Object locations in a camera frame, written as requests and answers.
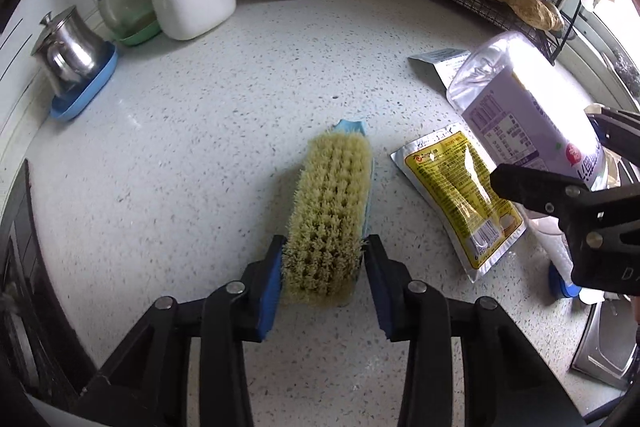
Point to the blue plastic tray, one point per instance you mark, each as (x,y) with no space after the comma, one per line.
(95,82)

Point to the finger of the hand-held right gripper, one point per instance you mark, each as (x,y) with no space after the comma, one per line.
(530,187)
(617,127)

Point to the tan loofah sponge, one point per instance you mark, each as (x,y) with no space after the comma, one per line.
(530,7)

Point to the stainless steel pot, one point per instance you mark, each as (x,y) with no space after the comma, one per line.
(70,47)

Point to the yellow bristle scrub brush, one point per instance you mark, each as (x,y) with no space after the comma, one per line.
(327,217)

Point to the purple-white plastic bag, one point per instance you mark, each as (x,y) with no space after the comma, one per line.
(530,107)

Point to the green plastic tray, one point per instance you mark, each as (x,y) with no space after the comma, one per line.
(142,36)

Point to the silver printed packet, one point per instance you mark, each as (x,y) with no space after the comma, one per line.
(437,64)

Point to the stainless steel sink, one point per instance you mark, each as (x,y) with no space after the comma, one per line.
(607,342)

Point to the yellow food packet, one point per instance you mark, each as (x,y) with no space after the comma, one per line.
(457,192)

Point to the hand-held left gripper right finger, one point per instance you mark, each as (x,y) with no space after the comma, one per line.
(379,292)

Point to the black gas stove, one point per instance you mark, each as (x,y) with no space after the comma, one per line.
(30,287)

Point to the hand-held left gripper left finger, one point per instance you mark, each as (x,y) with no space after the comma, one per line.
(267,292)

